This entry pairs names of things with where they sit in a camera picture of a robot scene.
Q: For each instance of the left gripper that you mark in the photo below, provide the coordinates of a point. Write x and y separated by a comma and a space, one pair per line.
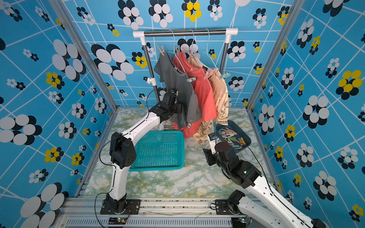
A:
179, 108

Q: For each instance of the pile of coloured clothespins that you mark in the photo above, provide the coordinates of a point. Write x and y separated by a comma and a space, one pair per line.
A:
233, 139

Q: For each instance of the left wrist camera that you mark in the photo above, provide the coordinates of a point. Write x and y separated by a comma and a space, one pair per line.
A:
174, 92

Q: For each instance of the teal laundry basket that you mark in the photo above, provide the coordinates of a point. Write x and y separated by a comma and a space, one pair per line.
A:
159, 151

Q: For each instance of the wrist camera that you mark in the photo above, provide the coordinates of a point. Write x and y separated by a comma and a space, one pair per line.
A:
174, 92
213, 140

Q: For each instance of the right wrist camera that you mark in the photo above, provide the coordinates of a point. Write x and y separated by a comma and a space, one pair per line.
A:
213, 140

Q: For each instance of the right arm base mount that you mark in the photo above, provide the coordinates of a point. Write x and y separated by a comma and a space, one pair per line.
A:
223, 207

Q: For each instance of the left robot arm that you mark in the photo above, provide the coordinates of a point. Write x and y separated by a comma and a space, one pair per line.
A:
122, 148

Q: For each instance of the mint green clothespin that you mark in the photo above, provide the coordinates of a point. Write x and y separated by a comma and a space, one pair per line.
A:
224, 76

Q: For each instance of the beige compass print t-shirt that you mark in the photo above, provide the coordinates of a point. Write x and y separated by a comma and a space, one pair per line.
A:
221, 100

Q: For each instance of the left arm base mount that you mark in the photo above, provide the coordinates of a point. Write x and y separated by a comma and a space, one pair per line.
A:
125, 207

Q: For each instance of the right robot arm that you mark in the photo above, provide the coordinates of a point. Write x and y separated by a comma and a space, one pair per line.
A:
277, 211

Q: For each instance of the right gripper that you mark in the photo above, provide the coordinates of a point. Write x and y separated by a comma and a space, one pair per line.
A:
209, 156

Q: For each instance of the dark grey garment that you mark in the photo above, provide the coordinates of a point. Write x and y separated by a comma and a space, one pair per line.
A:
175, 78

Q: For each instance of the dark grey clothespin tray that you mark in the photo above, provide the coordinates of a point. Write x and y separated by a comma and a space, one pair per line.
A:
236, 128

